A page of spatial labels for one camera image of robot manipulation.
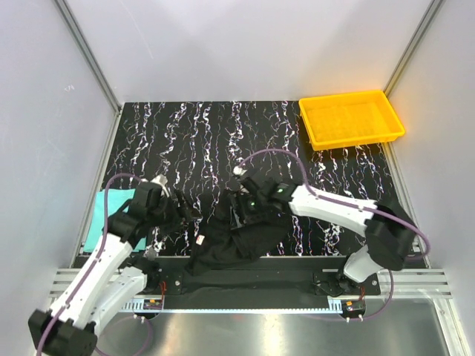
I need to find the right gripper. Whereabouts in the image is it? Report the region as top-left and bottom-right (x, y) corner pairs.
(228, 190), (269, 230)

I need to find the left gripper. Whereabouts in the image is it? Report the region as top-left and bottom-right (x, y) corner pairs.
(148, 188), (201, 235)

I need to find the black t shirt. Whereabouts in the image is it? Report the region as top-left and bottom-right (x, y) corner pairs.
(186, 189), (292, 276)

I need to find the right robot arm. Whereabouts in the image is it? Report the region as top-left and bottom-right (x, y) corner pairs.
(232, 168), (416, 297)

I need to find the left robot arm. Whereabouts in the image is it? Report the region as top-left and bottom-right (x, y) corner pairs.
(28, 182), (200, 355)

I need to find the folded teal t shirt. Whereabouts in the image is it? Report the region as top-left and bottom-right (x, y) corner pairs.
(83, 188), (149, 254)

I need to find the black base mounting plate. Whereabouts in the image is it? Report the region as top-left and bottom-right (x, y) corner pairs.
(122, 254), (380, 298)

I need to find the yellow plastic tray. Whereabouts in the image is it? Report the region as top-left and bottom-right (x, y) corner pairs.
(298, 90), (405, 151)

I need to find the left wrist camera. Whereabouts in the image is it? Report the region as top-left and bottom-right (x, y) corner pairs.
(151, 174), (170, 197)

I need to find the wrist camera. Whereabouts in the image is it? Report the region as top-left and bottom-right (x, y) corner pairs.
(233, 166), (247, 179)
(151, 174), (170, 197)

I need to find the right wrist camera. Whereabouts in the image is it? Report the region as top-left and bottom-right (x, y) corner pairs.
(233, 166), (247, 179)

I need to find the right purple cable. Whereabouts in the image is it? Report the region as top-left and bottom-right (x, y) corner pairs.
(237, 148), (431, 320)

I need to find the purple cable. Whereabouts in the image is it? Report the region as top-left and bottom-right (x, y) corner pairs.
(237, 148), (431, 320)
(35, 174), (166, 356)

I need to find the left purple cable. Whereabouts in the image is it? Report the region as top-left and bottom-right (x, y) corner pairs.
(35, 174), (166, 356)

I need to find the white slotted cable duct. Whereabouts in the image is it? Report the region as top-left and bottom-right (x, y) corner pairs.
(122, 294), (342, 314)

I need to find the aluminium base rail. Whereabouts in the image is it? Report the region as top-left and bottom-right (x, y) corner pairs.
(49, 268), (452, 299)

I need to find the left aluminium frame post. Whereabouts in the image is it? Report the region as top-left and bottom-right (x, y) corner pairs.
(52, 0), (122, 114)

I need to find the aluminium frame post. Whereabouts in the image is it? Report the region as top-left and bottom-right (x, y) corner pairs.
(383, 0), (445, 98)
(52, 0), (122, 114)

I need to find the right aluminium frame post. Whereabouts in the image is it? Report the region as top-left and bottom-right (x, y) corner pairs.
(383, 0), (445, 98)

